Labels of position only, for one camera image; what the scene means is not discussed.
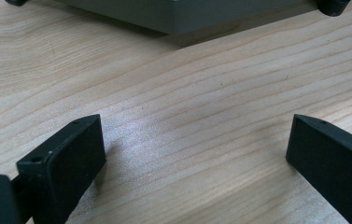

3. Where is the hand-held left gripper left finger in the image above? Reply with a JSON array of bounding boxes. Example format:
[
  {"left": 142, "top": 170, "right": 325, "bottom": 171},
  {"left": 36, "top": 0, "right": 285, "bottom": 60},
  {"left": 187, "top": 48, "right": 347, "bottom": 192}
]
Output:
[{"left": 16, "top": 114, "right": 107, "bottom": 224}]

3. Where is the dark grey corner shelf rack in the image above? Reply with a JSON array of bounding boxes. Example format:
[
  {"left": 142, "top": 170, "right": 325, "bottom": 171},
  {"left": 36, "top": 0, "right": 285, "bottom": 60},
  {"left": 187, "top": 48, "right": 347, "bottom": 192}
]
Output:
[{"left": 4, "top": 0, "right": 352, "bottom": 35}]

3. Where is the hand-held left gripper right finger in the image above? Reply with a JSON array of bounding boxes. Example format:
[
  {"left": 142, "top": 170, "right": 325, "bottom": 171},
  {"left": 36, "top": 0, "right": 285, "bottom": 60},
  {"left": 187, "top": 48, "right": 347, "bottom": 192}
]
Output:
[{"left": 285, "top": 114, "right": 352, "bottom": 224}]

